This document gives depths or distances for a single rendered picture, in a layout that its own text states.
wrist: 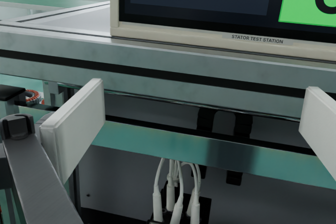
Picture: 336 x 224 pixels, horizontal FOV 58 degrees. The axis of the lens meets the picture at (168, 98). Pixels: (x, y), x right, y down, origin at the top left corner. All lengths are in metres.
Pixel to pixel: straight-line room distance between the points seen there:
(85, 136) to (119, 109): 0.30
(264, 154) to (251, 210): 0.25
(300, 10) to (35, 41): 0.23
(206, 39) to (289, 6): 0.07
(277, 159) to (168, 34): 0.15
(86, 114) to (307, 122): 0.12
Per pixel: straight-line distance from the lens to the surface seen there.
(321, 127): 0.18
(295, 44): 0.28
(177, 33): 0.28
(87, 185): 0.57
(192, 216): 0.37
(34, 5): 3.77
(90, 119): 0.17
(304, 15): 0.28
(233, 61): 0.25
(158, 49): 0.26
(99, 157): 0.53
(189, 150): 0.28
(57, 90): 0.40
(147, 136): 0.29
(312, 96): 0.19
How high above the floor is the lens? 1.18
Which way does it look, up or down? 23 degrees down
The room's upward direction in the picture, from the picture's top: 4 degrees clockwise
